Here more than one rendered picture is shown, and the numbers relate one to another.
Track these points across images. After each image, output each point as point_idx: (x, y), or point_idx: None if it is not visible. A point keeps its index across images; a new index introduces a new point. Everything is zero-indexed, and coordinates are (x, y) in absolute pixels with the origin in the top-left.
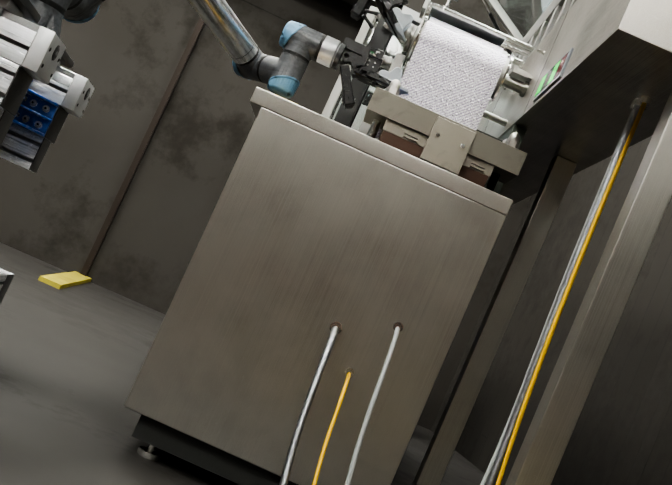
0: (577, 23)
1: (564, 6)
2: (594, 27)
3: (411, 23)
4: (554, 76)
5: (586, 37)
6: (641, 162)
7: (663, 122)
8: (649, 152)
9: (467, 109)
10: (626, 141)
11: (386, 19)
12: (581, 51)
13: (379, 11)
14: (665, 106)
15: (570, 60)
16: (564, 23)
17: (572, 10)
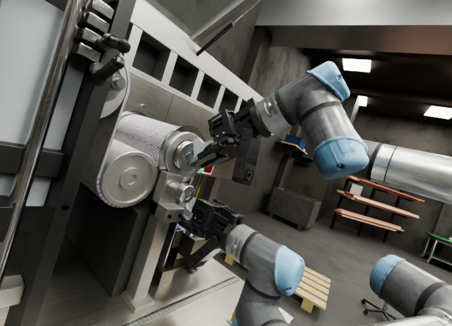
0: (206, 138)
1: (136, 48)
2: (230, 164)
3: (195, 140)
4: (204, 170)
5: (225, 165)
6: (210, 196)
7: (216, 185)
8: (213, 194)
9: None
10: (200, 186)
11: (214, 155)
12: (224, 171)
13: (221, 149)
14: (216, 179)
15: (214, 168)
16: (175, 107)
17: (185, 106)
